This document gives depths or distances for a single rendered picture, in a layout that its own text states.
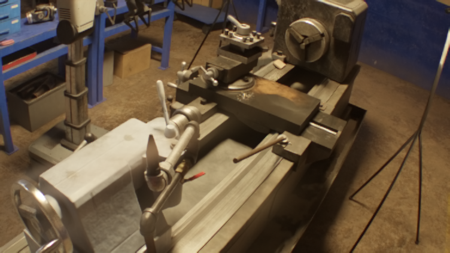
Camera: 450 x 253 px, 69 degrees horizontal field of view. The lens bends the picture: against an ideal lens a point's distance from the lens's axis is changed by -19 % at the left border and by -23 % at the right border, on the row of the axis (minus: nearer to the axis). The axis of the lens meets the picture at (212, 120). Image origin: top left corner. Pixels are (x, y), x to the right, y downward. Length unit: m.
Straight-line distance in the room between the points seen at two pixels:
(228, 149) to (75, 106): 1.02
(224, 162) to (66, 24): 1.14
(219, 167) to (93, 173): 0.88
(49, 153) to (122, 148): 1.59
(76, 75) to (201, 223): 1.34
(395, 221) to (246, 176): 1.68
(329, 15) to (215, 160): 1.16
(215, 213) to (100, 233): 0.50
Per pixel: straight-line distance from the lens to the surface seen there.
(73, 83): 2.37
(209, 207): 1.34
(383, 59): 5.82
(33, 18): 3.15
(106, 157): 0.99
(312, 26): 2.24
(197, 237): 1.24
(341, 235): 2.63
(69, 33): 2.20
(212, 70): 1.80
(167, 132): 1.06
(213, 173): 1.68
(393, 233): 2.83
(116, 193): 0.97
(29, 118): 3.24
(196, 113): 1.27
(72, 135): 2.56
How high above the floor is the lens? 1.75
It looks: 30 degrees down
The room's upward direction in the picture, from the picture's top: 8 degrees clockwise
